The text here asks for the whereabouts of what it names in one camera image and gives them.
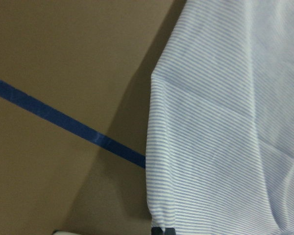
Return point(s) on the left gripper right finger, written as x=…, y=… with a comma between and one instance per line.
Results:
x=169, y=231

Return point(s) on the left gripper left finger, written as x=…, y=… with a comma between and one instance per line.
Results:
x=156, y=231

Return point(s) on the blue white striped shirt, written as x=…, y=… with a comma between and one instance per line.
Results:
x=220, y=136

